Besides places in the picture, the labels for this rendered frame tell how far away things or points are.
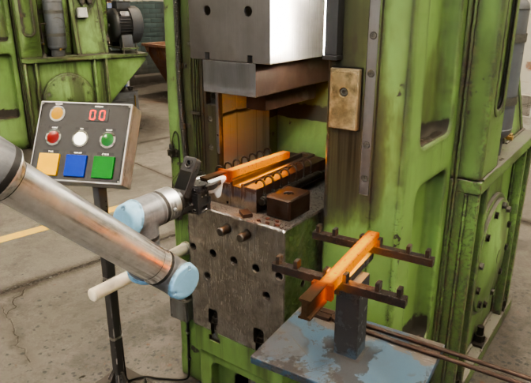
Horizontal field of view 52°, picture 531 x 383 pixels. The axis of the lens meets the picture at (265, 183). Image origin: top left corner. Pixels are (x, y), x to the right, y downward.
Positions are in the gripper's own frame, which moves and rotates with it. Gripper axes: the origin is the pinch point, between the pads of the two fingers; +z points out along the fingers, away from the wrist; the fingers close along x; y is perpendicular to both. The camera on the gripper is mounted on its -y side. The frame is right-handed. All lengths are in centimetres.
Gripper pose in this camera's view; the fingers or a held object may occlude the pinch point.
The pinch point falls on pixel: (220, 175)
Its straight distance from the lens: 161.5
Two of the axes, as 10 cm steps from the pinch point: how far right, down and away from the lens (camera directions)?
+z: 5.9, -2.7, 7.6
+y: 0.0, 9.4, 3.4
